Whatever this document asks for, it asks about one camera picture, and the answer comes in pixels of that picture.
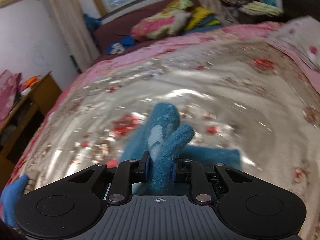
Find blue hanging garment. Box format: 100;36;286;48
83;14;101;33

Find blue cloth at edge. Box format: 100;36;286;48
1;174;29;228

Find yellow green folded blanket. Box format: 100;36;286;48
184;7;221;31

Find blue clothes pile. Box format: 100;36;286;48
106;35;136;55

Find pink floral folded quilt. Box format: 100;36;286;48
130;0;195;41

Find wooden bedside cabinet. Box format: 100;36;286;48
1;73;62;189

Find floral satin bedspread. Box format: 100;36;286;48
1;22;319;239

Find white floral pillow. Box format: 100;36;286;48
267;16;319;73

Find light green folded sheets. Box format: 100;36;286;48
240;1;283;16

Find beige curtain left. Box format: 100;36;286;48
49;0;100;72

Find maroon sofa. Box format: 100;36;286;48
94;0;174;55

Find teal fuzzy cloth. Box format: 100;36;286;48
120;102;241;196

